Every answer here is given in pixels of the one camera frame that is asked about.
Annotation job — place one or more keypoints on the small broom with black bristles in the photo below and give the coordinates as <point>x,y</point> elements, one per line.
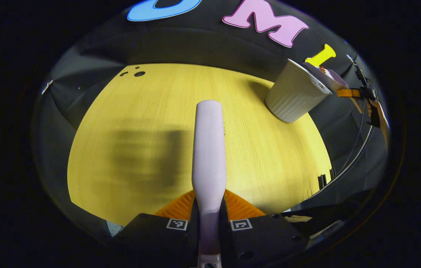
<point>208,149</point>

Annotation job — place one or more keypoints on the light purple plastic dustpan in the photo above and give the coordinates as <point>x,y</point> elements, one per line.
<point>331,80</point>

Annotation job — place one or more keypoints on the black backdrop cloth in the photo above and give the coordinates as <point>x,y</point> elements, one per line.
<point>195,41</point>

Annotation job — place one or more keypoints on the silver cloth clip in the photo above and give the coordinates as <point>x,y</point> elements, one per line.
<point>46,86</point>

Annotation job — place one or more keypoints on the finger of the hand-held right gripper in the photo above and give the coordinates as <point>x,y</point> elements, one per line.
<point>348,92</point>

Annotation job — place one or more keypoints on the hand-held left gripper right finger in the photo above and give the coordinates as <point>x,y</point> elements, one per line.
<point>270,236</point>

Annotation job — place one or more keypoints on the white ribbed garbage bin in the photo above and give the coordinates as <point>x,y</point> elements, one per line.
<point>294,95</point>

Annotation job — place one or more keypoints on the yellow wooden desktop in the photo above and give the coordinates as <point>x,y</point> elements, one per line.
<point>139,96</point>

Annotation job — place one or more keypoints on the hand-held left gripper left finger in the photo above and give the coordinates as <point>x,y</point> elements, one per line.
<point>151,234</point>

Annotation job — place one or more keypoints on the black bracket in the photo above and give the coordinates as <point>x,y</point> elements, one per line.
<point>326,179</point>

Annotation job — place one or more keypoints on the orange paper scrap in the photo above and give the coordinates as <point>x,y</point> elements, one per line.
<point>322,69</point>

